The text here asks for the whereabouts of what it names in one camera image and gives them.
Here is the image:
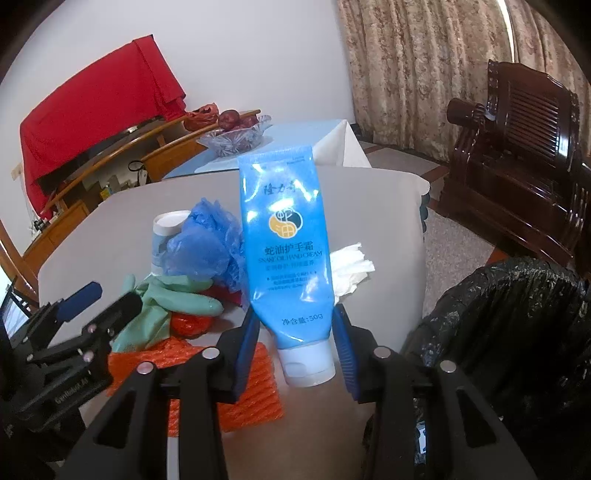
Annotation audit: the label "green rubber glove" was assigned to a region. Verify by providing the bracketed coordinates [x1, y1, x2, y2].
[111, 274, 223, 353]

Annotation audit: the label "white tissue piece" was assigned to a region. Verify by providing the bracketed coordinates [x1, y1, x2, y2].
[329, 243, 376, 303]

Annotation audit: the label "orange foam net sleeve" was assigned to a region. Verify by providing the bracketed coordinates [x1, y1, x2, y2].
[106, 336, 286, 437]

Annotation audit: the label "blue plastic shoe cover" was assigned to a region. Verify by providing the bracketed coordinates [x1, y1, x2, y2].
[162, 198, 245, 293]

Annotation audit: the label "blue hand cream tube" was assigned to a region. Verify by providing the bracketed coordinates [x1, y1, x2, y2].
[238, 146, 335, 388]

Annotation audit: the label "red paper envelope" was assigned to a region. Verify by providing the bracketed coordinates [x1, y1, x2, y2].
[201, 285, 242, 307]

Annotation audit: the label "black bag lined trash bin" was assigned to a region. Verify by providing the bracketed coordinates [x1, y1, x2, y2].
[396, 258, 590, 479]

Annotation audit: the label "grey tablecloth on table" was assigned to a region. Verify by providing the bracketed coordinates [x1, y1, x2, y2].
[40, 165, 428, 479]

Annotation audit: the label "wooden tv cabinet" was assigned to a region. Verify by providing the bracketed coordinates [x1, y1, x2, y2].
[0, 109, 263, 305]

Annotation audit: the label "glass fruit bowl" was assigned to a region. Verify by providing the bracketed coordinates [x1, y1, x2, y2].
[197, 115, 271, 157]

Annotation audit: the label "red cloth over television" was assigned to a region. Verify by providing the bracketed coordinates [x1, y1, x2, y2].
[20, 35, 185, 217]

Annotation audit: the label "red apples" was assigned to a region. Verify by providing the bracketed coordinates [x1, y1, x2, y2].
[218, 110, 259, 132]

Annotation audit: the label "dark wooden armchair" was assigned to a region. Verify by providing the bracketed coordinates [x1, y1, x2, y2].
[440, 60, 590, 267]

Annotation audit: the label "light blue cloth side table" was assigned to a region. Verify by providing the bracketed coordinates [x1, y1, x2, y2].
[163, 119, 370, 180]

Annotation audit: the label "floral beige curtain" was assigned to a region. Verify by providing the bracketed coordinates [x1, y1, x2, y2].
[338, 0, 590, 161]

